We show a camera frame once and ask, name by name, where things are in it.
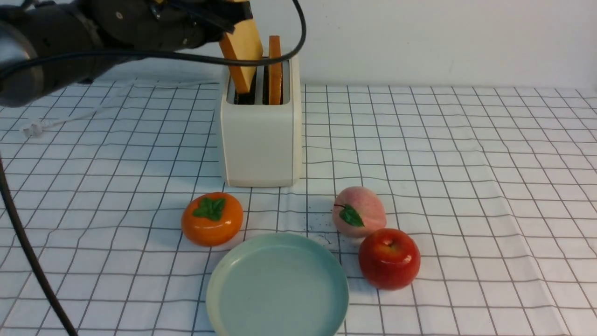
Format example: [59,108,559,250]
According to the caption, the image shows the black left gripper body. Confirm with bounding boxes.
[91,0,252,51]

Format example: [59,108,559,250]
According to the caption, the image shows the toast slice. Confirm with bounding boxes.
[267,35,283,105]
[219,19,263,94]

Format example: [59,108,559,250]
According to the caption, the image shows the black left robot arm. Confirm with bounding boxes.
[0,0,252,108]

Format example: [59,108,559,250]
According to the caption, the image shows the white two-slot toaster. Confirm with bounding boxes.
[215,56,304,188]

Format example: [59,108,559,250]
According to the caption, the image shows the orange persimmon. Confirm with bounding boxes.
[181,193,244,247]

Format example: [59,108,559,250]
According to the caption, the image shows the pink peach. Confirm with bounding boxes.
[332,186,387,238]

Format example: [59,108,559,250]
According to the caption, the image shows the light green plate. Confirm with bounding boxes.
[206,232,349,336]

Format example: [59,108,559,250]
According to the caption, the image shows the red apple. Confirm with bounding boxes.
[358,228,421,291]

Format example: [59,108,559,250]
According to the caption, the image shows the white grid tablecloth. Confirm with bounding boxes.
[0,80,597,336]

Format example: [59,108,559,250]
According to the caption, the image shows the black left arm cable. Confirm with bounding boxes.
[0,0,307,336]

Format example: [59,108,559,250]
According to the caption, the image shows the white power cable with plug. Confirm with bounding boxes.
[21,79,221,139]

